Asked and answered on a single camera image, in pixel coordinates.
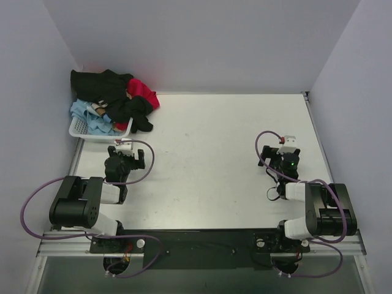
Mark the black t shirt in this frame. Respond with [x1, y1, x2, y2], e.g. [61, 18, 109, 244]
[70, 69, 154, 134]

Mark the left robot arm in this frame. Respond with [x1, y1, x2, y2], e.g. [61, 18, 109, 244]
[49, 143, 146, 252]

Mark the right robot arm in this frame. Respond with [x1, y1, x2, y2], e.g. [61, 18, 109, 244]
[258, 145, 358, 251]

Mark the light blue t shirt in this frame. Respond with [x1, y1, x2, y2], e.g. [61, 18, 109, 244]
[70, 99, 122, 136]

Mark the white plastic basket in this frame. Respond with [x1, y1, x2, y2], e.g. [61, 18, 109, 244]
[69, 117, 132, 143]

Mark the red t shirt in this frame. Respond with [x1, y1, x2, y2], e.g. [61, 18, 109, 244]
[116, 78, 160, 134]

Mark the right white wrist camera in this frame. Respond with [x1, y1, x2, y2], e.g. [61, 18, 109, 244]
[277, 135, 297, 154]

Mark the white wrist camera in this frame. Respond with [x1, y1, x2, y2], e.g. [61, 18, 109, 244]
[115, 138, 134, 156]
[277, 135, 297, 154]

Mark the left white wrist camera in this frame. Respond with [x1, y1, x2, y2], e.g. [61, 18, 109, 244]
[115, 138, 134, 156]

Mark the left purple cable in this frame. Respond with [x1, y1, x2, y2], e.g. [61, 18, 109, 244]
[20, 140, 164, 279]

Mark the aluminium frame rail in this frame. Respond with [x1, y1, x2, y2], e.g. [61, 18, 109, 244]
[37, 231, 367, 257]

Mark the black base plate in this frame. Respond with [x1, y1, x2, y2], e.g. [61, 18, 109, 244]
[90, 228, 310, 270]

